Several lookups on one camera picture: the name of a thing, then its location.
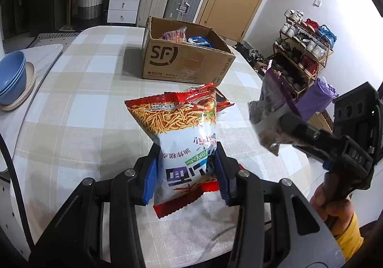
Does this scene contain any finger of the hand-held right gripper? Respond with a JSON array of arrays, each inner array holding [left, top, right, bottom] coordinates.
[[278, 112, 351, 164]]

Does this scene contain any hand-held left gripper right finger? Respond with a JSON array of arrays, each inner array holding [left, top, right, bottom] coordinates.
[[213, 142, 344, 268]]

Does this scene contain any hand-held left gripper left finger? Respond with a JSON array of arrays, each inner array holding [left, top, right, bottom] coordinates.
[[28, 142, 160, 268]]

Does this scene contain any purple and white snack packet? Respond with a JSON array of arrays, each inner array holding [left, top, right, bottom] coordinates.
[[248, 67, 303, 156]]

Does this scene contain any white and red noodle snack bag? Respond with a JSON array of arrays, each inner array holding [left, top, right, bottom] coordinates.
[[124, 83, 220, 219]]

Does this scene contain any red cookie packet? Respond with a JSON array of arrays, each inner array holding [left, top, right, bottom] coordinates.
[[214, 90, 235, 114]]

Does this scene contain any brown cardboard box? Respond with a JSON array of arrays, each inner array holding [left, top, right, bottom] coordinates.
[[142, 16, 236, 83]]

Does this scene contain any blue cookie packet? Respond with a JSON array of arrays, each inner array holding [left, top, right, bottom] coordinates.
[[187, 35, 214, 49]]

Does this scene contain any person's right forearm yellow sleeve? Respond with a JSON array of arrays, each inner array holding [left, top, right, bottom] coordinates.
[[335, 214, 364, 261]]

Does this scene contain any person's right hand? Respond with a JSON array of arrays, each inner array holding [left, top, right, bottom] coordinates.
[[310, 184, 355, 237]]

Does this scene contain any purple plastic bag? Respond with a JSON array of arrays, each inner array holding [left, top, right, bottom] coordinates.
[[295, 77, 338, 120]]

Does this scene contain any wooden shoe rack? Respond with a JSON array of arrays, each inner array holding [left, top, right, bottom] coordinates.
[[272, 9, 337, 104]]

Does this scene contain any beige checked tablecloth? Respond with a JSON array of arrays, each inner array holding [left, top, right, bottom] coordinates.
[[9, 25, 315, 268]]

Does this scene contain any pile of shoes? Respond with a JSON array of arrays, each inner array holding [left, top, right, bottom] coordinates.
[[233, 42, 270, 74]]

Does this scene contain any orange snack packet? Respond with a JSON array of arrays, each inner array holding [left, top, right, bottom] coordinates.
[[172, 27, 187, 43]]

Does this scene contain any beige plate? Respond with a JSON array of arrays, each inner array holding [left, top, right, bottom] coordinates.
[[0, 61, 37, 111]]

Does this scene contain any blue bowl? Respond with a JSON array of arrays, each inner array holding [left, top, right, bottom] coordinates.
[[0, 77, 28, 106], [0, 50, 26, 92]]

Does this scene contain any striped rug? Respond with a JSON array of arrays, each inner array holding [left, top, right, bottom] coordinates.
[[27, 32, 80, 49]]

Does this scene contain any woven basket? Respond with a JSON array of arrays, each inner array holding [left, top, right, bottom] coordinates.
[[77, 0, 105, 20]]

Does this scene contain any black cable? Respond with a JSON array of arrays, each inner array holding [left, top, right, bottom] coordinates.
[[0, 133, 35, 252]]

